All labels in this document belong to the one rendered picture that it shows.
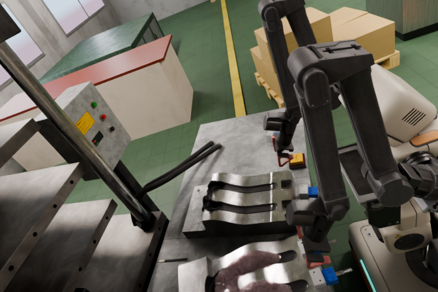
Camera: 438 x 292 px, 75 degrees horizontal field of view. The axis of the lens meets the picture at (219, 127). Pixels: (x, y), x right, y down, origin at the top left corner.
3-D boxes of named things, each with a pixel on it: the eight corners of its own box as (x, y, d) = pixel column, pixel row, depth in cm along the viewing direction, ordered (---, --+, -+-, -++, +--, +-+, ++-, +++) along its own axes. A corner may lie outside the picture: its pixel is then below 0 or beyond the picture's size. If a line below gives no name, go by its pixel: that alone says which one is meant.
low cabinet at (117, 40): (101, 74, 692) (79, 42, 645) (171, 47, 657) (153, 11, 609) (66, 122, 524) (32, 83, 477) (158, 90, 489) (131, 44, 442)
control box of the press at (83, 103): (205, 237, 224) (96, 79, 142) (197, 276, 201) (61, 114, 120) (180, 238, 231) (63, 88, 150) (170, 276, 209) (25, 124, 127)
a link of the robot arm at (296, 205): (349, 208, 68) (337, 182, 75) (304, 206, 67) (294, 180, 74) (332, 238, 75) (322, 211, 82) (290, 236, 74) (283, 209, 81)
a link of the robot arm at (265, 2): (303, -16, 78) (294, -22, 86) (258, 10, 82) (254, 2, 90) (346, 104, 101) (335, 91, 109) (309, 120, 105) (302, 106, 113)
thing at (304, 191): (332, 191, 123) (330, 183, 120) (333, 201, 119) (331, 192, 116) (301, 192, 128) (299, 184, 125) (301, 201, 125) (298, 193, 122)
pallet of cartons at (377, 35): (268, 120, 312) (246, 51, 265) (255, 75, 404) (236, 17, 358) (413, 75, 284) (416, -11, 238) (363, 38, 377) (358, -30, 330)
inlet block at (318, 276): (349, 266, 95) (347, 257, 92) (356, 280, 91) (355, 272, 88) (311, 277, 97) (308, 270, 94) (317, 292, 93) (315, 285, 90)
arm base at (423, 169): (466, 191, 64) (432, 155, 73) (437, 184, 62) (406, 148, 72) (438, 214, 68) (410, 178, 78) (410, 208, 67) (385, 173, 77)
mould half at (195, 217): (294, 182, 134) (289, 162, 126) (298, 233, 114) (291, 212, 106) (199, 193, 150) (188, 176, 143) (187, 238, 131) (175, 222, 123)
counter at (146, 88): (54, 138, 487) (15, 95, 436) (197, 88, 437) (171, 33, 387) (29, 174, 418) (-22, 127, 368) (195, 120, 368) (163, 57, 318)
